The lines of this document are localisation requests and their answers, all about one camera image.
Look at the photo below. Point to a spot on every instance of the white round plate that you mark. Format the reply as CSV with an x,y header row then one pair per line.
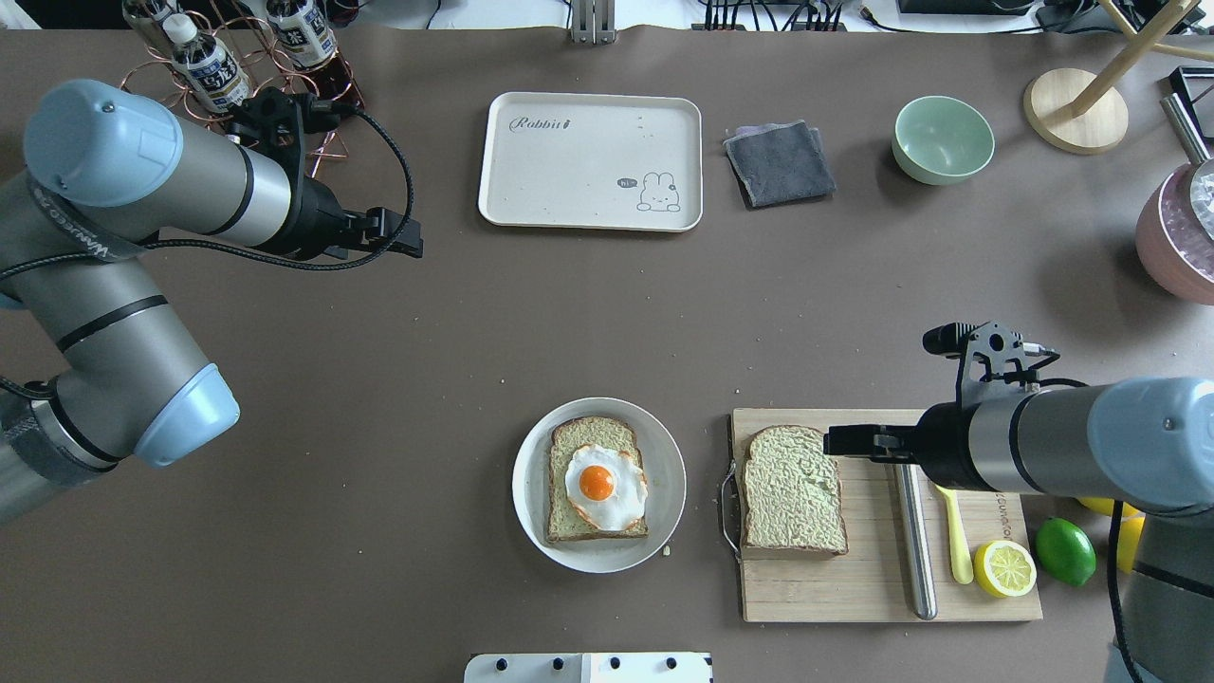
x,y
662,463

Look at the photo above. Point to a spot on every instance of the steel muddler black tip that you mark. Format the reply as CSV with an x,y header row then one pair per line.
x,y
923,599

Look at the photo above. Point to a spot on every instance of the grey folded cloth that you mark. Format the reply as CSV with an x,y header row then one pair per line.
x,y
780,162

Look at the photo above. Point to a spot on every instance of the plain bread slice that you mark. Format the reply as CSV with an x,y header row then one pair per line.
x,y
793,493

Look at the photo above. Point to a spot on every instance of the half lemon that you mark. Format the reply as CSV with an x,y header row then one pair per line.
x,y
1005,569

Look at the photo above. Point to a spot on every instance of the yellow lemon near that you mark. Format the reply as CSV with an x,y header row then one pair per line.
x,y
1128,540

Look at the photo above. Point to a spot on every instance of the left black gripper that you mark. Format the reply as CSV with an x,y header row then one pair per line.
x,y
320,220

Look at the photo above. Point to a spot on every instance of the yellow lemon far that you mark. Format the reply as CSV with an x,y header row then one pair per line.
x,y
1100,505

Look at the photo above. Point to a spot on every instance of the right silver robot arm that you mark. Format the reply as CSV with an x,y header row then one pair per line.
x,y
1143,441

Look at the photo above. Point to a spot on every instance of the green lime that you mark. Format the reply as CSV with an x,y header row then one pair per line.
x,y
1065,552

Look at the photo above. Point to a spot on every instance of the pink bowl with ice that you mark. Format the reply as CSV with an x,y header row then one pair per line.
x,y
1172,244

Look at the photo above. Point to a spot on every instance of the bread slice under egg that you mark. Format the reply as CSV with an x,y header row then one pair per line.
x,y
564,524

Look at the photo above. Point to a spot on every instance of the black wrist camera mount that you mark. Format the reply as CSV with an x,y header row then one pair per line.
x,y
278,125
994,361

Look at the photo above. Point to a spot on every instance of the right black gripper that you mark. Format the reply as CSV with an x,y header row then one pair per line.
x,y
942,444

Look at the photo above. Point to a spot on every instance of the cream rabbit tray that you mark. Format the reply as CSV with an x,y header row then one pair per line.
x,y
592,162

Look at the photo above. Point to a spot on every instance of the copper wire bottle rack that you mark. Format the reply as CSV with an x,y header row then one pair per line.
x,y
243,27

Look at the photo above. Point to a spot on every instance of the dark bottle white cap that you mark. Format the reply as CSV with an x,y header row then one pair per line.
x,y
215,76

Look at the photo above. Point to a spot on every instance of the green ceramic bowl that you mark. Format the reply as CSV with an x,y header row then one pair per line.
x,y
939,140

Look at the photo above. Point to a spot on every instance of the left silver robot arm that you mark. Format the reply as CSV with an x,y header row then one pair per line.
x,y
110,176

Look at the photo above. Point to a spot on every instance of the wooden cup stand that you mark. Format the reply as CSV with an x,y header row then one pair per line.
x,y
1080,112

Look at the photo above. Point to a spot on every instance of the fried egg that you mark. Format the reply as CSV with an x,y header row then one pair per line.
x,y
606,487

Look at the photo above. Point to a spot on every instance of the steel ice scoop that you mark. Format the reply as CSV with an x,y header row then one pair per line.
x,y
1197,189

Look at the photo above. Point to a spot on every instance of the yellow lemon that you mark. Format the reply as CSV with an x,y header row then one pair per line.
x,y
1100,505
1128,540

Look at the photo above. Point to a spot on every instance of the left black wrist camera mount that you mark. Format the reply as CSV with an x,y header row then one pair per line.
x,y
278,125

